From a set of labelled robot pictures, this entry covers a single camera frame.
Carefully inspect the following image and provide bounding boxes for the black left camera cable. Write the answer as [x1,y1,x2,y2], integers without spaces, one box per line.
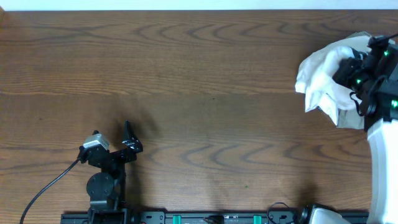
[19,157,82,224]

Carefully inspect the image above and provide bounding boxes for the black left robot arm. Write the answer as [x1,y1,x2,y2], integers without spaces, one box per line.
[78,121,143,223]

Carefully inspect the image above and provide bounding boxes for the grey garment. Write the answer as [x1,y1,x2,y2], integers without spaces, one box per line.
[333,34,397,130]

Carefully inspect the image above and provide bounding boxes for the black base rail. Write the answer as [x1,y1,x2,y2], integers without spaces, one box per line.
[60,210,299,224]

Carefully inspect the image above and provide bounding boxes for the white t-shirt with black print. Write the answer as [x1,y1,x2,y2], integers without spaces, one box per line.
[295,32,371,129]

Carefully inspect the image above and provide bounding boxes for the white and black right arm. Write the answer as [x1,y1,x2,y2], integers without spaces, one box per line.
[295,32,397,223]

